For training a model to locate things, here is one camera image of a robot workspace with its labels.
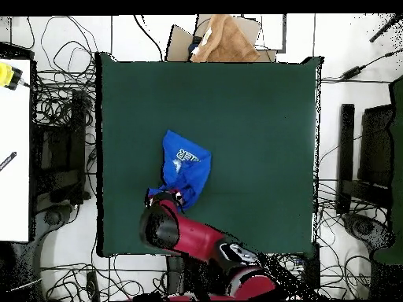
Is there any blue shirt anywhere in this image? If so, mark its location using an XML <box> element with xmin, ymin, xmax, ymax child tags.
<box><xmin>147</xmin><ymin>129</ymin><xmax>213</xmax><ymax>212</ymax></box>

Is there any dark green table cloth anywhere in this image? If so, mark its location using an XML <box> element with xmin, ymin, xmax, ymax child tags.
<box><xmin>94</xmin><ymin>51</ymin><xmax>324</xmax><ymax>258</ymax></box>

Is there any cardboard box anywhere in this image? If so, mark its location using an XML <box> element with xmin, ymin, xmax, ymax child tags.
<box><xmin>165</xmin><ymin>13</ymin><xmax>278</xmax><ymax>63</ymax></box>

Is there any brown towel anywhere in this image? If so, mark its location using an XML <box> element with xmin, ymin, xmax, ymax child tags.
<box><xmin>189</xmin><ymin>13</ymin><xmax>261</xmax><ymax>63</ymax></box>

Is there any white table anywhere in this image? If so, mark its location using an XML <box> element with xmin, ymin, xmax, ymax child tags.
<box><xmin>0</xmin><ymin>57</ymin><xmax>32</xmax><ymax>243</ymax></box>

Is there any black marker pen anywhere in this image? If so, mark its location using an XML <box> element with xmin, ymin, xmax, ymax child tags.
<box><xmin>0</xmin><ymin>151</ymin><xmax>17</xmax><ymax>172</ymax></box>

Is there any yellow and black tool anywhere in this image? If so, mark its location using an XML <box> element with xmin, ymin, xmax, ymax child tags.
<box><xmin>0</xmin><ymin>61</ymin><xmax>24</xmax><ymax>91</ymax></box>

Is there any black chair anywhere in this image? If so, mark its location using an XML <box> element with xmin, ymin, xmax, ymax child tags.
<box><xmin>338</xmin><ymin>103</ymin><xmax>394</xmax><ymax>205</ymax></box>

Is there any black rod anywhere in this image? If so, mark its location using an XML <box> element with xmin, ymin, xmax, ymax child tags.
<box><xmin>368</xmin><ymin>13</ymin><xmax>403</xmax><ymax>43</ymax></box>

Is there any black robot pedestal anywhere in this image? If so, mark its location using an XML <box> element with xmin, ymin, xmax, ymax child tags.
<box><xmin>165</xmin><ymin>254</ymin><xmax>196</xmax><ymax>300</ymax></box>

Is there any black metal frame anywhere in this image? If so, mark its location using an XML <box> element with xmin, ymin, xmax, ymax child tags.
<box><xmin>31</xmin><ymin>89</ymin><xmax>92</xmax><ymax>205</ymax></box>

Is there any black cable tangle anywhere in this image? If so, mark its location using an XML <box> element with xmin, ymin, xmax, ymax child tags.
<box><xmin>40</xmin><ymin>257</ymin><xmax>168</xmax><ymax>301</ymax></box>
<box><xmin>316</xmin><ymin>179</ymin><xmax>390</xmax><ymax>227</ymax></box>
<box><xmin>26</xmin><ymin>15</ymin><xmax>98</xmax><ymax>130</ymax></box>
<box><xmin>267</xmin><ymin>251</ymin><xmax>372</xmax><ymax>300</ymax></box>

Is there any black power adapter with cable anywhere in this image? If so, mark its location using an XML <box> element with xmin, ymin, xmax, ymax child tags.
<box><xmin>320</xmin><ymin>46</ymin><xmax>403</xmax><ymax>84</ymax></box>

